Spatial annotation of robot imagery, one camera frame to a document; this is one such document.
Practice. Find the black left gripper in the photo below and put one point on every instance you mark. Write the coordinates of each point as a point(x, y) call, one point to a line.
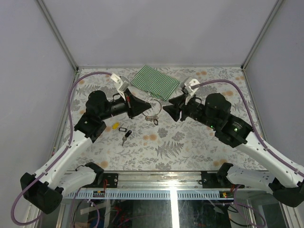
point(137, 106)

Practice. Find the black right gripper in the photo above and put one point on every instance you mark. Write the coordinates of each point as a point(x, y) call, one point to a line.
point(174, 110)

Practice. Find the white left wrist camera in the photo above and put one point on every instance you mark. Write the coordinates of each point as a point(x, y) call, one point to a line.
point(121, 83)

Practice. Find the green white striped cloth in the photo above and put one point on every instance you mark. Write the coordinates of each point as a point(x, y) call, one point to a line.
point(154, 82)

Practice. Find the aluminium mounting rail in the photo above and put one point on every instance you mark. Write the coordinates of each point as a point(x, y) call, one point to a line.
point(158, 179)

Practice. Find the white slotted cable duct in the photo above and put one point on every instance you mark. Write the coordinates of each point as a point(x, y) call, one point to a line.
point(149, 195)

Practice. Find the large silver keyring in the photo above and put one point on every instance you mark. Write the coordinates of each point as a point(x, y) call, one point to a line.
point(154, 111)

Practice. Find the yellow key tag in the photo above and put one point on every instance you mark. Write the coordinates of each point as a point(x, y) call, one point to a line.
point(115, 126)

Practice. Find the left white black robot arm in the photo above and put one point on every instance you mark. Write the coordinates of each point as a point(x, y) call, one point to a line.
point(46, 188)

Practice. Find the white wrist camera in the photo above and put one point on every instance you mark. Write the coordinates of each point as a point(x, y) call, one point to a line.
point(121, 83)
point(188, 87)

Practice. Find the floral patterned table mat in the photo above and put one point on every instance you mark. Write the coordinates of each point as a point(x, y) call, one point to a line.
point(175, 146)

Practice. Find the glossy black key tag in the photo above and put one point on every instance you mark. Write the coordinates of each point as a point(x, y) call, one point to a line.
point(128, 133)

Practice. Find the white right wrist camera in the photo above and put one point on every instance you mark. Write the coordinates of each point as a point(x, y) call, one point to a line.
point(188, 87)

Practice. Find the black tag with white label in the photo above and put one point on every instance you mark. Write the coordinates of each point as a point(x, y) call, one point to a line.
point(121, 129)

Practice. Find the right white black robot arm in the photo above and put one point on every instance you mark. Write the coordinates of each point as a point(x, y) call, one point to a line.
point(237, 133)

